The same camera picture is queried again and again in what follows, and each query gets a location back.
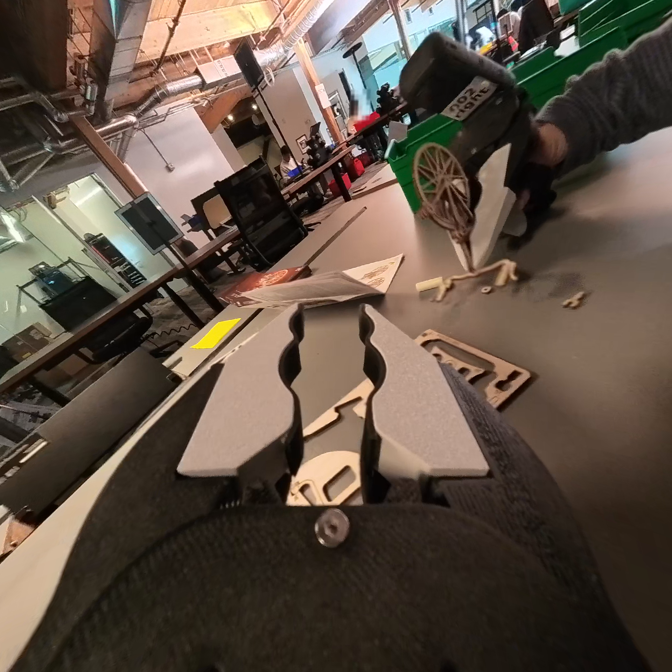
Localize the silver ventilation duct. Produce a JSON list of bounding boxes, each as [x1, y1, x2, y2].
[[68, 73, 211, 142]]

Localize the green plastic bin stack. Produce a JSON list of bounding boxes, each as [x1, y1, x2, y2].
[[386, 0, 672, 213]]

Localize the black mesh office chair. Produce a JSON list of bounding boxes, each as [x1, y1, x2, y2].
[[215, 157, 308, 268]]

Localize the wooden bicycle model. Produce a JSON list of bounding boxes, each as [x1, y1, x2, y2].
[[412, 142, 520, 303]]

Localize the brown wooden parts sheet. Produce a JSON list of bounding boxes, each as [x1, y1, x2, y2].
[[286, 329, 532, 507]]

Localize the yellow sticky note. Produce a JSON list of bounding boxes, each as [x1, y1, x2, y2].
[[190, 317, 242, 350]]

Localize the grey monitor on stand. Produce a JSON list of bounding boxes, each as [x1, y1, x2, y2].
[[115, 193, 184, 255]]

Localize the brown model kit box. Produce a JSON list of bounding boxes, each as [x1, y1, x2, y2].
[[218, 267, 313, 308]]

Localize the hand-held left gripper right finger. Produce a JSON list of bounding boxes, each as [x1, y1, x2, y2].
[[357, 303, 491, 502]]

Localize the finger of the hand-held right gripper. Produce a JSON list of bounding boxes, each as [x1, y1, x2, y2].
[[449, 231, 473, 270], [469, 144, 519, 271]]

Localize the black loudspeaker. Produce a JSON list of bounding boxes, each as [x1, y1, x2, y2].
[[234, 41, 265, 89]]

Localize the flat wooden board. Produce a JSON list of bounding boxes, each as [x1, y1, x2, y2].
[[349, 178, 400, 199]]

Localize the person's right forearm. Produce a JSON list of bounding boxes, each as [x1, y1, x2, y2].
[[535, 21, 672, 174]]

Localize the white instruction booklet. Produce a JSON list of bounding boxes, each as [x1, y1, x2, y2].
[[252, 253, 405, 310]]

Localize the black chair tan back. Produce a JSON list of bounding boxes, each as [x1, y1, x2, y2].
[[190, 188, 238, 239]]

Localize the black cabinet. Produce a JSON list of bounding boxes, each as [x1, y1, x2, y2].
[[18, 262, 119, 331]]

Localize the dark wooden desk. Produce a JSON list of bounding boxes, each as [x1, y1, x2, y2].
[[0, 265, 211, 405], [176, 228, 250, 287]]

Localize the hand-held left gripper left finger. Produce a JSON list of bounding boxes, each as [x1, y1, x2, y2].
[[177, 303, 305, 480]]

